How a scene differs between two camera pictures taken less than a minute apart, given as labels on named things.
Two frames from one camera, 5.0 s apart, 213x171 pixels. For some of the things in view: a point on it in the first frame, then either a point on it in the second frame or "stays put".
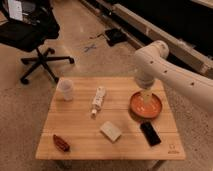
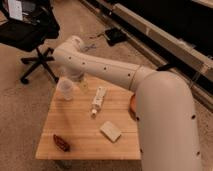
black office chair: x=28 y=24 stays put
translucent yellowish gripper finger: x=146 y=94 to x=83 y=84
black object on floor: x=115 y=36 stays put
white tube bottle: x=98 y=99 stays put
